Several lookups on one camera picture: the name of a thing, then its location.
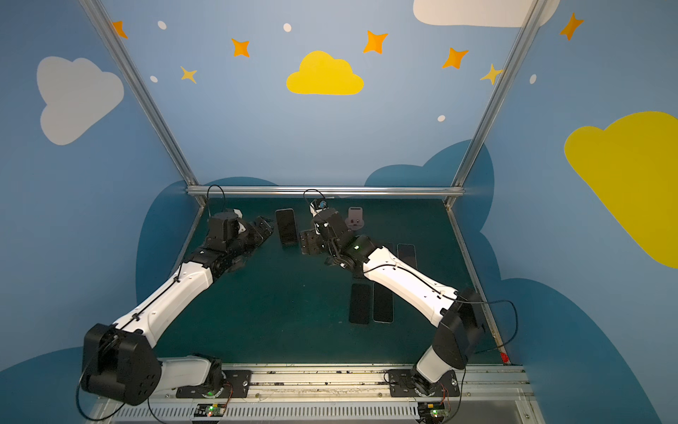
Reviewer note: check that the aluminium mounting rail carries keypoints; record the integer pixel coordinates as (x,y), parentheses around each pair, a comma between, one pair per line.
(340,393)

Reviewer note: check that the light blue phone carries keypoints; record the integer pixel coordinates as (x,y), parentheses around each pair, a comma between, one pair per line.
(383,304)

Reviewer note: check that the dark phone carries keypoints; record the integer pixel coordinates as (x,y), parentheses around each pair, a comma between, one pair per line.
(360,304)

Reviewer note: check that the white-edged phone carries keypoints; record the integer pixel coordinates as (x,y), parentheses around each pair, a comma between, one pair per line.
(407,254)

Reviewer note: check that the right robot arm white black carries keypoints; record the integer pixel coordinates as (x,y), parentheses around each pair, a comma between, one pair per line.
(458,316)

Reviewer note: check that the left aluminium frame post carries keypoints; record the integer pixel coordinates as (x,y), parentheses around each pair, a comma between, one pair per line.
(100,20)

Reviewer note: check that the controller board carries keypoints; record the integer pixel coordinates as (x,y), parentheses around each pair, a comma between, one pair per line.
(210,411)
(431,413)

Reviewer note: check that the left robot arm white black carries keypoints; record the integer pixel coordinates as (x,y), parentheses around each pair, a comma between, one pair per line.
(119,361)

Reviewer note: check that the aluminium frame post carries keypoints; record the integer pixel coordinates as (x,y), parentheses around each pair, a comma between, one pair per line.
(100,20)
(515,59)

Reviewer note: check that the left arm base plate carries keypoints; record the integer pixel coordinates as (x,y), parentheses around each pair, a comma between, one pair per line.
(233,384)

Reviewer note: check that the right aluminium frame post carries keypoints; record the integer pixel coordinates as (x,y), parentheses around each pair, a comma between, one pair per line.
(515,59)

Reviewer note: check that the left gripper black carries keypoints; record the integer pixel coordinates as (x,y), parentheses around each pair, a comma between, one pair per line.
(259,230)

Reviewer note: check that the horizontal aluminium frame bar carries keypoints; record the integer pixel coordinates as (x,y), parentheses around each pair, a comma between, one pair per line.
(289,192)

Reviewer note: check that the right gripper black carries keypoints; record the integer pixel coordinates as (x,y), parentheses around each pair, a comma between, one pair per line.
(309,241)

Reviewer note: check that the grey round stand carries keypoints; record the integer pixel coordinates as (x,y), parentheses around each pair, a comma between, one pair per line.
(355,218)

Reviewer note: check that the right controller board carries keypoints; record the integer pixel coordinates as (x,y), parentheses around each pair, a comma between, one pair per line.
(431,413)

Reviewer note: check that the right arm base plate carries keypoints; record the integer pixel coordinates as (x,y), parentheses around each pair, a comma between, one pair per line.
(406,383)

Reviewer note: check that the pink-edged phone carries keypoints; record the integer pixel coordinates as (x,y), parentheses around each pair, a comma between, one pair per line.
(287,226)

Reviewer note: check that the left controller board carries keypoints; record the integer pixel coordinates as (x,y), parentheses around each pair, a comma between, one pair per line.
(210,411)

